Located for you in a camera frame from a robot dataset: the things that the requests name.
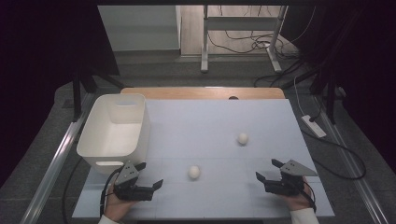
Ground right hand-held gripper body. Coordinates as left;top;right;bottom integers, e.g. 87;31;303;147
263;159;318;197

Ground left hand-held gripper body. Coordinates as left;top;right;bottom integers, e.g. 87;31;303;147
112;160;155;202

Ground white plastic bin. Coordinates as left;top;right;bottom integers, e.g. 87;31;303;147
76;93;151;175

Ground person's right hand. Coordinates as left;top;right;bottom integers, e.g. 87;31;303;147
284;176;314;212

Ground person's left hand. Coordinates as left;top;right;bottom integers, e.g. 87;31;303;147
104;174;138;222

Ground white power strip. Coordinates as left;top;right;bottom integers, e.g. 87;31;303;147
301;114;328;139

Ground pale blue table board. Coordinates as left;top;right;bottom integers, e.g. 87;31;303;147
72;98;335;218

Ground black stand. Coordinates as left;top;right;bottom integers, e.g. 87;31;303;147
281;62;347;125
72;66;125;122

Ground dark curtain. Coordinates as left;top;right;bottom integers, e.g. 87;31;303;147
0;0;120;188
279;0;396;175

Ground white cabinet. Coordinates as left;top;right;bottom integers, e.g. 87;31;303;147
97;5;182;52

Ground right hand-held gripper cable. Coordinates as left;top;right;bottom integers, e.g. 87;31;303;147
298;179;318;215

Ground black cable beside rail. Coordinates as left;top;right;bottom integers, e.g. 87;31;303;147
62;158;84;224

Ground white cable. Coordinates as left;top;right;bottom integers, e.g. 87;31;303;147
293;77;307;117

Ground long black floor cable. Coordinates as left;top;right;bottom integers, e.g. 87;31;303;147
301;129;367;181

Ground aluminium rail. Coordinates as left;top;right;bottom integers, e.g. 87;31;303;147
20;92;94;224
312;94;390;224

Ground thick black floor cables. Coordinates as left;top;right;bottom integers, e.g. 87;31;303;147
253;59;312;89

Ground tangle of thin cables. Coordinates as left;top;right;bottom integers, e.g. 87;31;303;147
207;5;317;60

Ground white metal desk frame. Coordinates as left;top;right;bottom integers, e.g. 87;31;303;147
200;5;289;74

